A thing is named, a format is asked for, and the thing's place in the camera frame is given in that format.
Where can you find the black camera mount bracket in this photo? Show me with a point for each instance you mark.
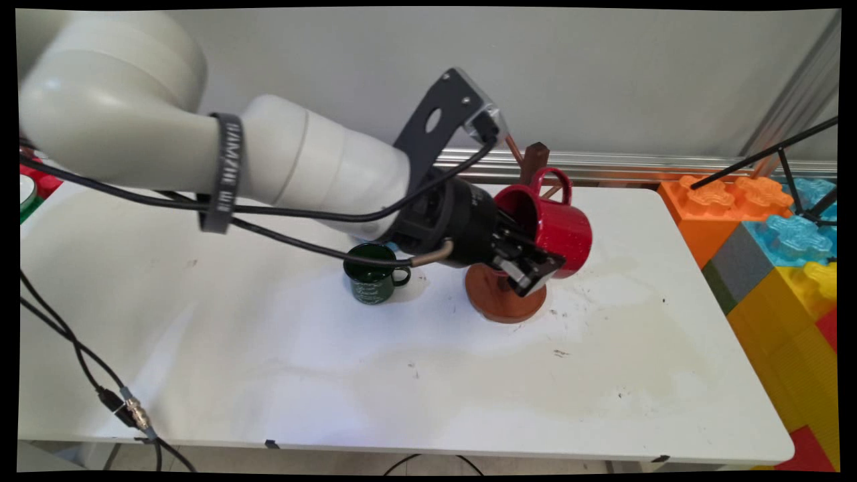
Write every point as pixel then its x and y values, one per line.
pixel 435 120

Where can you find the green giant toy block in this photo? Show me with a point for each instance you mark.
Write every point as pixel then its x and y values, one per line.
pixel 718 288

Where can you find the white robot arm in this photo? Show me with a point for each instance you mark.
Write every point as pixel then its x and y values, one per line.
pixel 134 114

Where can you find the orange giant toy block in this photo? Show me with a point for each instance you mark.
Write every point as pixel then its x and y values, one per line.
pixel 703 214

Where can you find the black tripod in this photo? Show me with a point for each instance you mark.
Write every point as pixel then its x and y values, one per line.
pixel 790 167

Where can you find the dark green enamel mug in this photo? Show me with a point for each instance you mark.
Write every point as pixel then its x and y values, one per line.
pixel 371 281

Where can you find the yellow giant toy block stack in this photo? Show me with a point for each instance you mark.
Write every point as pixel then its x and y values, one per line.
pixel 783 348

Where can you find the large red giant toy block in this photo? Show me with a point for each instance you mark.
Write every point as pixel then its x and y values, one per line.
pixel 807 452

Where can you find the aluminium rail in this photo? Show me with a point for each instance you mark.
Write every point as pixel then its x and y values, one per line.
pixel 636 166

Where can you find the wooden mug tree stand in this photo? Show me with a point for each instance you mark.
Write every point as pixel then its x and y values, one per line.
pixel 499 304

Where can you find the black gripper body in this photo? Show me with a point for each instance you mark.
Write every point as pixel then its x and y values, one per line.
pixel 455 224

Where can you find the small red giant toy block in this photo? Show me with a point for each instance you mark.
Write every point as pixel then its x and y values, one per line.
pixel 829 328

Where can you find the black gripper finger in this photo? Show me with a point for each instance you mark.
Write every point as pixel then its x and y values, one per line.
pixel 535 274
pixel 519 239

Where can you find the grey giant toy block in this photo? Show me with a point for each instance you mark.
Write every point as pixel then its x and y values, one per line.
pixel 743 268

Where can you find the red enamel mug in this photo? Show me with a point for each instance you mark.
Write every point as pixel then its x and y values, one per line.
pixel 562 227

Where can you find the aluminium frame post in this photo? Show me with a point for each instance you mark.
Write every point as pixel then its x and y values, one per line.
pixel 793 94

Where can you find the blue giant toy block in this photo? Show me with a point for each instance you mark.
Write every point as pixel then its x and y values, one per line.
pixel 793 241

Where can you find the white plate with green rim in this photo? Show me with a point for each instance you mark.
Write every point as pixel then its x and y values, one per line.
pixel 25 197

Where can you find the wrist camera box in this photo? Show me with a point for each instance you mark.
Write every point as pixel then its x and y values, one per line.
pixel 489 120

